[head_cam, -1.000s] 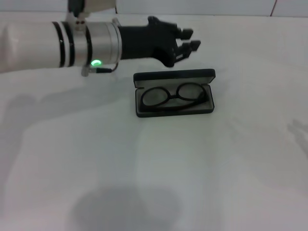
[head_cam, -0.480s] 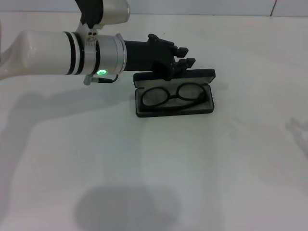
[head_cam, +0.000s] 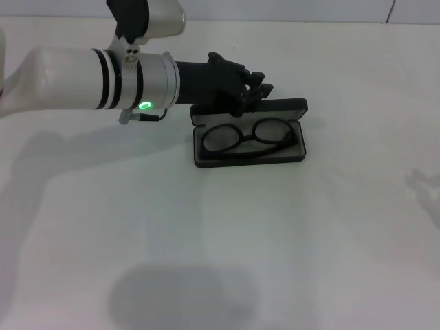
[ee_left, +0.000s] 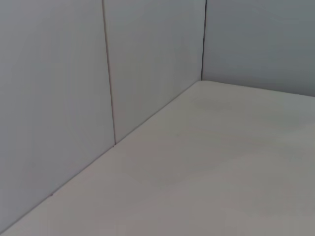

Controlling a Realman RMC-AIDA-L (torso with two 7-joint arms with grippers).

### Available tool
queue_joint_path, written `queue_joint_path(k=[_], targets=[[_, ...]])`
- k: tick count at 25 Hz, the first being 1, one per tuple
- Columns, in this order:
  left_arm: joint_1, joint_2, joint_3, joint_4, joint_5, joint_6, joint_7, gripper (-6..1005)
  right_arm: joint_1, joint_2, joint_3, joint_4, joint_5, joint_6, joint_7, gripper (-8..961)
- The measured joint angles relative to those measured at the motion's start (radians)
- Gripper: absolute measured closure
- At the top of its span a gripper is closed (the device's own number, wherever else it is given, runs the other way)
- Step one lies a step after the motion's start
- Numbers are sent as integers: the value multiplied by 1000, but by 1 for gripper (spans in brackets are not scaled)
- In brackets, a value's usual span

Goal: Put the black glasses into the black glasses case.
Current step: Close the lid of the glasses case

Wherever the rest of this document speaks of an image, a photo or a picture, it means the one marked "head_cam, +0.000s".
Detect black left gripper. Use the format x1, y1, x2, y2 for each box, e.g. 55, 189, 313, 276
174, 51, 274, 118

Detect black glasses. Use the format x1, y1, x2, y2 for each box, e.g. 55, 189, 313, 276
200, 118, 295, 161

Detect black glasses case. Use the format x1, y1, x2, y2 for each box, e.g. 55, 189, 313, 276
190, 98, 309, 168

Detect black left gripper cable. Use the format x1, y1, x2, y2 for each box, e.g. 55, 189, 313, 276
119, 108, 168, 125

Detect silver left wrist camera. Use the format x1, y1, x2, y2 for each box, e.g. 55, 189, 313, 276
105, 0, 186, 44

